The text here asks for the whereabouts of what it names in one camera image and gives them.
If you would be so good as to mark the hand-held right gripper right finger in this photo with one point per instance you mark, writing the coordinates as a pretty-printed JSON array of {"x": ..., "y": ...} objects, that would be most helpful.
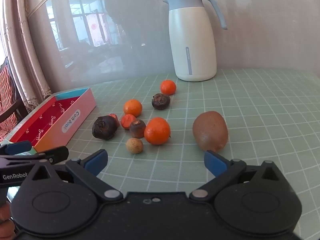
[{"x": 215, "y": 162}]

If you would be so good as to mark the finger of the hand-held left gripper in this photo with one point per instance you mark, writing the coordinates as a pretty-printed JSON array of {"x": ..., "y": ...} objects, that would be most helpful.
[
  {"x": 17, "y": 147},
  {"x": 53, "y": 153}
]

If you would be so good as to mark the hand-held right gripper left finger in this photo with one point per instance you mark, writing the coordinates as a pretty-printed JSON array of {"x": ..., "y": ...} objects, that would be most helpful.
[{"x": 96, "y": 161}]

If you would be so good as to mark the brown kiwi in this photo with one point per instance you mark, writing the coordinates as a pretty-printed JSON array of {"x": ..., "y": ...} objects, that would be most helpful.
[{"x": 210, "y": 130}]

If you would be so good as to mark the colourful cardboard box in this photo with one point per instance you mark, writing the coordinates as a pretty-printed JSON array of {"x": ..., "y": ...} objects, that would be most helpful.
[{"x": 57, "y": 115}]

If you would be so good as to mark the person's left hand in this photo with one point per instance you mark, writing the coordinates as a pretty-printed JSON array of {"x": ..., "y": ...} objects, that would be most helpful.
[{"x": 5, "y": 226}]

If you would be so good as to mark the large dark water chestnut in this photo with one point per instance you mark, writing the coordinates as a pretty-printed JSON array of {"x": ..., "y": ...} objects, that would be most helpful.
[{"x": 105, "y": 128}]

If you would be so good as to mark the tan longan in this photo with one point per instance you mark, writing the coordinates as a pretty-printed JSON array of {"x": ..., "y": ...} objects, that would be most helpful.
[{"x": 134, "y": 145}]

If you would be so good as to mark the small orange-red hawthorn fruit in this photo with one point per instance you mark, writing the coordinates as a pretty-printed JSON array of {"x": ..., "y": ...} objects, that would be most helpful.
[{"x": 114, "y": 117}]

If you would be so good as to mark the wooden chair with orange cushion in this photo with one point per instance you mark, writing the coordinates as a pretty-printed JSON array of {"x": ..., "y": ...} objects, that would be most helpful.
[{"x": 8, "y": 100}]

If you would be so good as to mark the small brown water chestnut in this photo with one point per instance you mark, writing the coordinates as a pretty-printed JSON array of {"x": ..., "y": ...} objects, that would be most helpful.
[{"x": 137, "y": 129}]

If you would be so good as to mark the medium tangerine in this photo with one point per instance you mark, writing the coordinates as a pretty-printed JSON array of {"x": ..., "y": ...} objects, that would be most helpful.
[{"x": 133, "y": 107}]

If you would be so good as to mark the large tangerine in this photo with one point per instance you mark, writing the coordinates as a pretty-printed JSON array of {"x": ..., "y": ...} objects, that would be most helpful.
[{"x": 157, "y": 130}]

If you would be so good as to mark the green grid tablecloth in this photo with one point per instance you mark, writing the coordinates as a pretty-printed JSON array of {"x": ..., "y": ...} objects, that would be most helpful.
[{"x": 262, "y": 105}]

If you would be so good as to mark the dark round water chestnut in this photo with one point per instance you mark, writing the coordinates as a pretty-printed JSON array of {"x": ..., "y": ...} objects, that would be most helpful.
[{"x": 161, "y": 101}]

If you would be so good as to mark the small tangerine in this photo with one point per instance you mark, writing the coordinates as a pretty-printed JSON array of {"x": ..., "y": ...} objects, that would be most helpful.
[{"x": 168, "y": 87}]

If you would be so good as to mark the beige patterned curtain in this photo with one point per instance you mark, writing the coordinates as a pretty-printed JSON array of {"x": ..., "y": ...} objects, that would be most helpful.
[{"x": 22, "y": 42}]

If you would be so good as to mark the white and blue thermos jug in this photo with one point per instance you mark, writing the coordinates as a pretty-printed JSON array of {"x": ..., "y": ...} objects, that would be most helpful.
[{"x": 192, "y": 42}]

